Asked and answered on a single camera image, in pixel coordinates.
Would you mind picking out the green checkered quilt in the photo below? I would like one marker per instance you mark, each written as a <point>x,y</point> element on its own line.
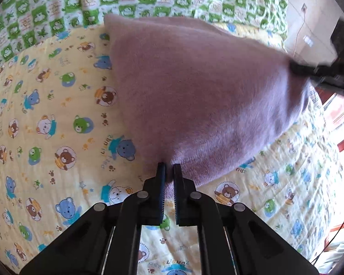
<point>60,3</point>

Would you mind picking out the grey plaid cloth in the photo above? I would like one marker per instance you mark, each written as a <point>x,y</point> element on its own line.
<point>315,94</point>

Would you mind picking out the yellow bear print bed sheet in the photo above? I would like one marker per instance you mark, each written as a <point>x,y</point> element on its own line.
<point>60,120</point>

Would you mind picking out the purple knit sweater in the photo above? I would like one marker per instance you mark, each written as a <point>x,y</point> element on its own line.
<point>203,97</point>

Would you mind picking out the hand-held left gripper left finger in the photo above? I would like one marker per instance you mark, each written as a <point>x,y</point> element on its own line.
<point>162,183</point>

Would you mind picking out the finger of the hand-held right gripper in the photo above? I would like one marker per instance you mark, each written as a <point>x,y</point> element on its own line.
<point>304,69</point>

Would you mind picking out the white plug adapter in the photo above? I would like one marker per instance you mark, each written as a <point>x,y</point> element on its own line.
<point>307,40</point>

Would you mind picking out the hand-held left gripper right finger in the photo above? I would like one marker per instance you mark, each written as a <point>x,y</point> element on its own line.
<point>177,183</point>

